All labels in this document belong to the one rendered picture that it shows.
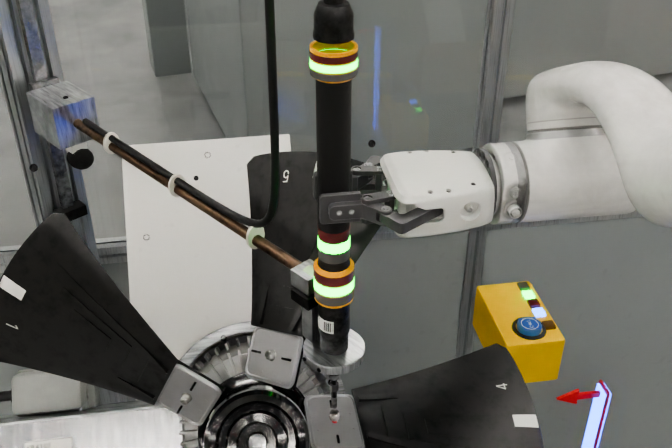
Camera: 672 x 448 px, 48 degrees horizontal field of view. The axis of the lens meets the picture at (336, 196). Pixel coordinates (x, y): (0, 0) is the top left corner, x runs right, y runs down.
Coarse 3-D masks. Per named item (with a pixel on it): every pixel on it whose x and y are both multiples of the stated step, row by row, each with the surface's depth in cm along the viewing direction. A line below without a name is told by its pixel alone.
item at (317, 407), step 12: (312, 396) 95; (324, 396) 95; (348, 396) 96; (312, 408) 93; (324, 408) 94; (336, 408) 94; (348, 408) 94; (312, 420) 92; (324, 420) 92; (348, 420) 92; (312, 432) 90; (324, 432) 90; (336, 432) 90; (348, 432) 91; (360, 432) 91; (312, 444) 88; (324, 444) 89; (336, 444) 89; (348, 444) 89; (360, 444) 89
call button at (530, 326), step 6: (522, 318) 124; (528, 318) 124; (534, 318) 124; (522, 324) 123; (528, 324) 123; (534, 324) 123; (540, 324) 123; (522, 330) 122; (528, 330) 122; (534, 330) 122; (540, 330) 122
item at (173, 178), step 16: (272, 0) 71; (272, 16) 72; (272, 32) 73; (272, 48) 74; (272, 64) 75; (272, 80) 75; (272, 96) 76; (272, 112) 77; (96, 128) 112; (272, 128) 78; (272, 144) 79; (144, 160) 104; (272, 160) 80; (176, 176) 99; (272, 176) 81; (192, 192) 96; (272, 192) 83; (224, 208) 92; (272, 208) 84; (256, 224) 88
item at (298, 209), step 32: (256, 160) 101; (288, 160) 98; (352, 160) 94; (256, 192) 100; (288, 192) 97; (288, 224) 96; (352, 224) 91; (256, 256) 98; (352, 256) 90; (256, 288) 97; (288, 288) 93; (256, 320) 96; (288, 320) 92
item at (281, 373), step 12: (264, 336) 95; (276, 336) 93; (288, 336) 92; (300, 336) 90; (252, 348) 95; (264, 348) 94; (276, 348) 92; (288, 348) 91; (300, 348) 90; (252, 360) 95; (264, 360) 93; (276, 360) 92; (252, 372) 94; (264, 372) 93; (276, 372) 91; (288, 372) 90; (276, 384) 91; (288, 384) 89
